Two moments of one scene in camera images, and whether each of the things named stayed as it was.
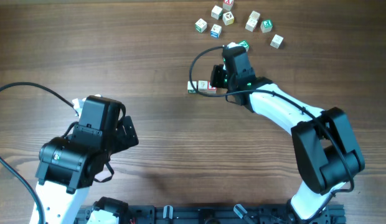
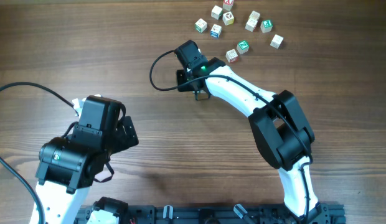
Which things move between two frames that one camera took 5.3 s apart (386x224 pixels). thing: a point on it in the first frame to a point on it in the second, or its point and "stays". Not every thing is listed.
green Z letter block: [244, 43] stays
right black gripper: [217, 70] to [180, 75]
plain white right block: [276, 41] stays
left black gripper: [124, 135] stays
